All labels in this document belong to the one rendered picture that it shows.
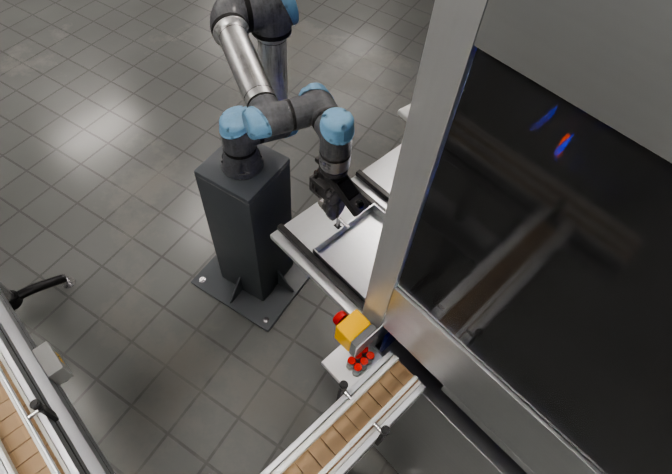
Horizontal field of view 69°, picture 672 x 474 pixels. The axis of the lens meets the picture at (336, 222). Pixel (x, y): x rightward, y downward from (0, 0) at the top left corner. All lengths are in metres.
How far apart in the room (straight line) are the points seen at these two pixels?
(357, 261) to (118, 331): 1.34
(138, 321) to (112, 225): 0.59
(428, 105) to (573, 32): 0.22
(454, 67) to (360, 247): 0.93
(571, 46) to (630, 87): 0.07
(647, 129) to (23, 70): 3.70
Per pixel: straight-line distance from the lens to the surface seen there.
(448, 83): 0.66
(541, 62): 0.57
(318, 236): 1.50
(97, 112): 3.41
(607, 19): 0.53
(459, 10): 0.61
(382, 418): 1.24
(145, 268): 2.58
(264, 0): 1.41
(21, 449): 1.37
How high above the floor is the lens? 2.13
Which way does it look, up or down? 54 degrees down
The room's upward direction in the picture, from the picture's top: 6 degrees clockwise
